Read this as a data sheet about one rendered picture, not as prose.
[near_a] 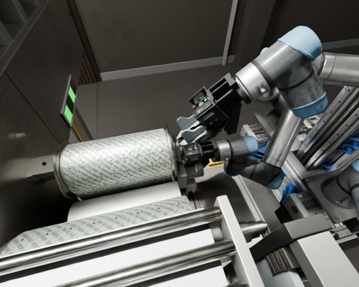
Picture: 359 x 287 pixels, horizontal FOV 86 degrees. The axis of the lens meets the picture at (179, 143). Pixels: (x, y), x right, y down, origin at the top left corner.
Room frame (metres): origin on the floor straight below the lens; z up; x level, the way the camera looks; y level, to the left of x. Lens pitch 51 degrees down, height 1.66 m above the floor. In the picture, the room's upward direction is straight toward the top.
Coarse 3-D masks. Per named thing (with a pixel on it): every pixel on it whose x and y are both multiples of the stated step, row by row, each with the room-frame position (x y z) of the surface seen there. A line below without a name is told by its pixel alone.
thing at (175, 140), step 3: (174, 138) 0.32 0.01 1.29; (174, 141) 0.31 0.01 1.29; (177, 141) 0.31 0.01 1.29; (174, 144) 0.30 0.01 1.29; (177, 144) 0.30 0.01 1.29; (174, 147) 0.29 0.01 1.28; (177, 147) 0.30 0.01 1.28; (177, 150) 0.29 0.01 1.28; (180, 150) 0.29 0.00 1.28; (177, 153) 0.29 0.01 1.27; (180, 153) 0.29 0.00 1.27; (177, 156) 0.28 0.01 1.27; (180, 156) 0.28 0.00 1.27; (177, 159) 0.28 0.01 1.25; (180, 159) 0.28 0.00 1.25; (177, 162) 0.28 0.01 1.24; (180, 162) 0.28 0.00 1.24
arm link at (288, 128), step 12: (288, 120) 0.49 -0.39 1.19; (300, 120) 0.48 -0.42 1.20; (276, 132) 0.47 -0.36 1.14; (288, 132) 0.46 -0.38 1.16; (276, 144) 0.43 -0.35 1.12; (288, 144) 0.43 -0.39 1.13; (264, 156) 0.42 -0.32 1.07; (276, 156) 0.40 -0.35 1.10; (264, 168) 0.38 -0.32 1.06; (276, 168) 0.37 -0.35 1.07; (252, 180) 0.36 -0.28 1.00; (264, 180) 0.34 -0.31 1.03; (276, 180) 0.33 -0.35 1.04
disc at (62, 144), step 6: (60, 144) 0.28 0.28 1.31; (66, 144) 0.30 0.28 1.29; (60, 150) 0.27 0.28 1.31; (54, 156) 0.24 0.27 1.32; (54, 162) 0.23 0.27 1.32; (54, 168) 0.22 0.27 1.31; (54, 174) 0.20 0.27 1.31; (60, 174) 0.21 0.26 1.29; (60, 180) 0.20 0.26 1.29; (60, 186) 0.19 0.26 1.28; (66, 192) 0.19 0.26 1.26; (72, 192) 0.20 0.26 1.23; (72, 198) 0.19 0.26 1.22
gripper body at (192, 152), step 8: (200, 144) 0.41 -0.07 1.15; (208, 144) 0.42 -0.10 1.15; (184, 152) 0.38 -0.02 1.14; (192, 152) 0.37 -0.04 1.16; (200, 152) 0.37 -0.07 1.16; (208, 152) 0.38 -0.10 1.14; (216, 152) 0.39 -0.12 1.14; (184, 160) 0.38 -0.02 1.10; (192, 160) 0.35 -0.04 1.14; (200, 160) 0.36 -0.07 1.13; (216, 160) 0.37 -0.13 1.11
